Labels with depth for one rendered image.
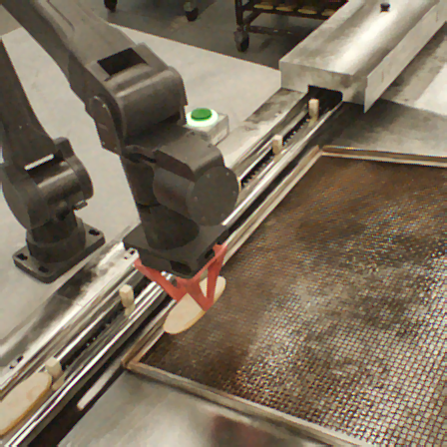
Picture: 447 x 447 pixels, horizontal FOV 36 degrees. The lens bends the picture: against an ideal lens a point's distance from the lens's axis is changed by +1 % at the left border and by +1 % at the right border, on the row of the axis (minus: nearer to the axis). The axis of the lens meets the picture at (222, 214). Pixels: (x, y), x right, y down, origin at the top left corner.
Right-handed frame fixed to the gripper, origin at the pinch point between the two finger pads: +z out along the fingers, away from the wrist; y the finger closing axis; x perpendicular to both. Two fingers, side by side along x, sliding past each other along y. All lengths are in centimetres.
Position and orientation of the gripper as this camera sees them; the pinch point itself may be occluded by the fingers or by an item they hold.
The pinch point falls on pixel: (193, 297)
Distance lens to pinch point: 77.5
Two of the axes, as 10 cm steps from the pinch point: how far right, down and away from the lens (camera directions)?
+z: 2.1, 8.2, 5.4
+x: -5.8, 5.5, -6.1
